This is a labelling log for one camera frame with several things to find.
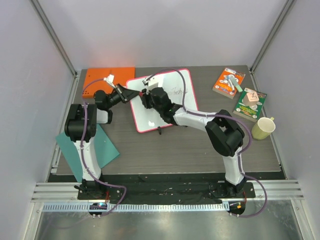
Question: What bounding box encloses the teal paper sheet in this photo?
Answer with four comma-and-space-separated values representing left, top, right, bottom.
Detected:
55, 124, 120, 183

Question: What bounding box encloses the yellow green paper cup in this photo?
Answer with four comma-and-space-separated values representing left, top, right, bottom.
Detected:
251, 117, 276, 140

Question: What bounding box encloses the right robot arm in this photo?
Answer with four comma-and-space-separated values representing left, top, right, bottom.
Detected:
139, 87, 246, 198

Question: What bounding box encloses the pink framed whiteboard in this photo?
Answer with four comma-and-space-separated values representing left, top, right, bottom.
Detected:
126, 68, 198, 133

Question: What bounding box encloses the orange book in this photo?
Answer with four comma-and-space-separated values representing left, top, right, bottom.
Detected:
212, 67, 246, 99

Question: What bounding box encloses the wooden cube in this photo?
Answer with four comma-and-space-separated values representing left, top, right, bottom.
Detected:
243, 91, 259, 107

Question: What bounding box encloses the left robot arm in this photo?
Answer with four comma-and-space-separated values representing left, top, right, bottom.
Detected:
64, 83, 140, 200

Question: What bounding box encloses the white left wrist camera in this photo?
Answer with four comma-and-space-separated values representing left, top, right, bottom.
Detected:
103, 74, 116, 88

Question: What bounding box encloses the whiteboard marker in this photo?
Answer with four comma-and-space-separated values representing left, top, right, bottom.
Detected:
227, 76, 235, 92

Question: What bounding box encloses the green book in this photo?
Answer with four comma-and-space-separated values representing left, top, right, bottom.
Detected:
233, 87, 267, 122

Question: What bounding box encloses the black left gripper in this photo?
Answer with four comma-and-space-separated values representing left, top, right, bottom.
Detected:
106, 84, 141, 110

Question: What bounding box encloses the orange flat box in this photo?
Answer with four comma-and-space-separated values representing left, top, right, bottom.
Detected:
82, 67, 136, 99

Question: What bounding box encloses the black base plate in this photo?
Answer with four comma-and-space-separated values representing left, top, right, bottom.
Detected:
75, 173, 256, 204

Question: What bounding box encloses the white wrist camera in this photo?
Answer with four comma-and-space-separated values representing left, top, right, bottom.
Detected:
142, 75, 164, 89
103, 74, 116, 88

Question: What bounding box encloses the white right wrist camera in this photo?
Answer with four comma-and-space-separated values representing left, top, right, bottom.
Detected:
142, 75, 164, 89

